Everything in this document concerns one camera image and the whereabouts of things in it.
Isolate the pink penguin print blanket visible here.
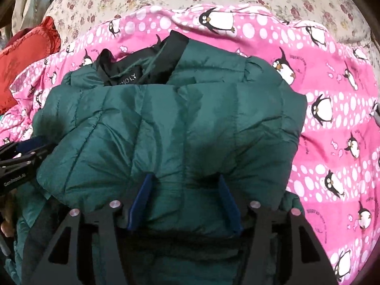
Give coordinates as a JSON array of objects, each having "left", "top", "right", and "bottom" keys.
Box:
[{"left": 0, "top": 3, "right": 380, "bottom": 283}]

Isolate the beige curtain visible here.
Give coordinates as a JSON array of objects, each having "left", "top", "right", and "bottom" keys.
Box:
[{"left": 0, "top": 0, "right": 52, "bottom": 40}]

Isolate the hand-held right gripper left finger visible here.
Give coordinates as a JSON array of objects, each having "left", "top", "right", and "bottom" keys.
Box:
[{"left": 22, "top": 174, "right": 155, "bottom": 285}]

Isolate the person's left hand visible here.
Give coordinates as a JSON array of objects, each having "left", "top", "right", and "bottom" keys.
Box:
[{"left": 0, "top": 197, "right": 16, "bottom": 238}]

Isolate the dark green quilted jacket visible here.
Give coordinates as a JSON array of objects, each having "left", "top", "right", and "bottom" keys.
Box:
[{"left": 6, "top": 30, "right": 308, "bottom": 285}]

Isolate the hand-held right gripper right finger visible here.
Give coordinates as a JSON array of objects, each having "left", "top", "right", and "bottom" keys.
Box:
[{"left": 218, "top": 175, "right": 339, "bottom": 285}]

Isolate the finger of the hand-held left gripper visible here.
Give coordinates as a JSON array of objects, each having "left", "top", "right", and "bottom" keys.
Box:
[
  {"left": 0, "top": 154, "right": 52, "bottom": 173},
  {"left": 0, "top": 137, "right": 56, "bottom": 158}
]

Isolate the red ruffled heart pillow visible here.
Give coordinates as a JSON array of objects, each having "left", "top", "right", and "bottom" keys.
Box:
[{"left": 0, "top": 16, "right": 62, "bottom": 115}]

